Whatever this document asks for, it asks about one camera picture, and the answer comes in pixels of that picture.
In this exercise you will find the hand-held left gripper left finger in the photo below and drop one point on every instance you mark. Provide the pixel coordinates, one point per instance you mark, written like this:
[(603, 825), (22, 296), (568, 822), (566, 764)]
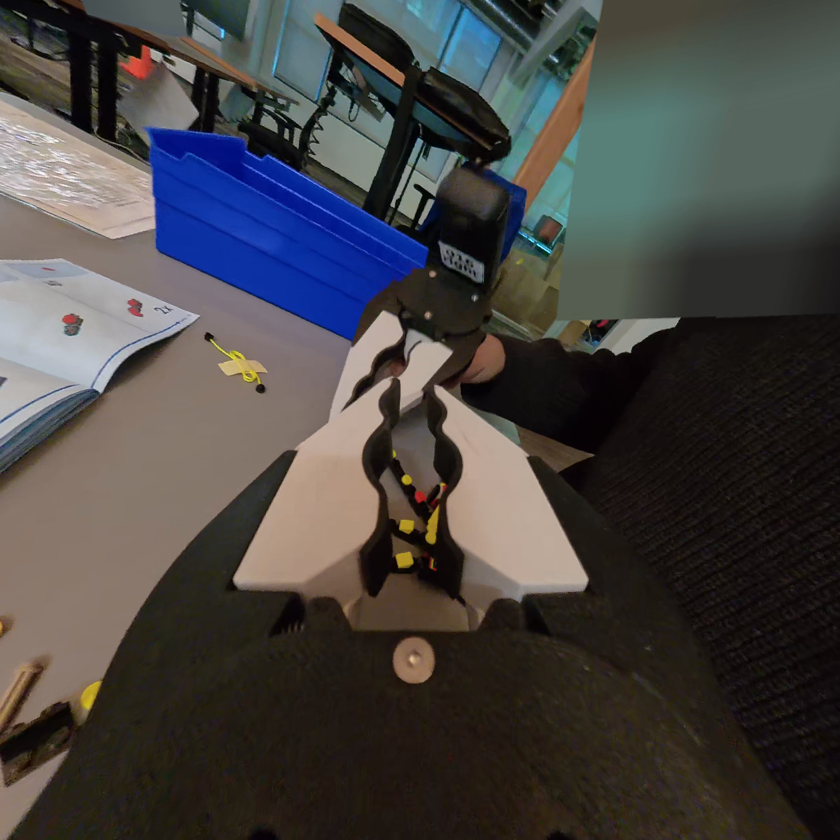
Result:
[(308, 518)]

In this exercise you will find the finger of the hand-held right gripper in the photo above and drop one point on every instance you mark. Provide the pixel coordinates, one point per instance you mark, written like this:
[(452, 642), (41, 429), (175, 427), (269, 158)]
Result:
[(426, 374), (367, 361)]

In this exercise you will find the black office chair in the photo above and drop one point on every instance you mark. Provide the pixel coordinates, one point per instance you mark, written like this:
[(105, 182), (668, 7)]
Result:
[(289, 124)]

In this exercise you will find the person's right forearm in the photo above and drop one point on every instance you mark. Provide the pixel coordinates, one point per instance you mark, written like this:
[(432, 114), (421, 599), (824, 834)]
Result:
[(558, 387)]

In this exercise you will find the lego spider model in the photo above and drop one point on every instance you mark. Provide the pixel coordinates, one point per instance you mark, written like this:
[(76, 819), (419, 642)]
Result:
[(420, 518)]

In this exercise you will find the lego instruction booklet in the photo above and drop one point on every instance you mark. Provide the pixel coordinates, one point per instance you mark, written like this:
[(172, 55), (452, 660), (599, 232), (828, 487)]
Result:
[(59, 348)]

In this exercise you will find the black metal table frame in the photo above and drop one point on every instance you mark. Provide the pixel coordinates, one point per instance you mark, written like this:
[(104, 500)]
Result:
[(394, 144)]

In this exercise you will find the pile of loose lego pieces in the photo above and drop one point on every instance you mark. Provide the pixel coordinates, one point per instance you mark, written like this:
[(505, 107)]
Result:
[(33, 728)]

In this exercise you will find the yellow tape piece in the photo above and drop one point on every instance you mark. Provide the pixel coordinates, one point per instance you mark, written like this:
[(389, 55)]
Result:
[(233, 367)]

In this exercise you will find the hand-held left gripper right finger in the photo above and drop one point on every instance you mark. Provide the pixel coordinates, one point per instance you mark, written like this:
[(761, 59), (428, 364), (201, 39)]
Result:
[(512, 518)]

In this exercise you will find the wooden beam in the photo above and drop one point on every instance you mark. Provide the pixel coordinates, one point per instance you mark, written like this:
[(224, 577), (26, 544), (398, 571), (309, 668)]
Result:
[(558, 124)]

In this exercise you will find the blue plastic bin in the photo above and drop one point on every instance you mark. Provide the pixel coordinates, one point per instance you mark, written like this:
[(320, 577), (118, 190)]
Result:
[(275, 223)]

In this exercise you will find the orange traffic cone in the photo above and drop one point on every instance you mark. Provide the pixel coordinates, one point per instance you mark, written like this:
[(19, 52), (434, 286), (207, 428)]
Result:
[(139, 62)]

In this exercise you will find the person's right hand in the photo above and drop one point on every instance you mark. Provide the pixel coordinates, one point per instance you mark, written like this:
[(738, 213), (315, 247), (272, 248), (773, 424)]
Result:
[(482, 361)]

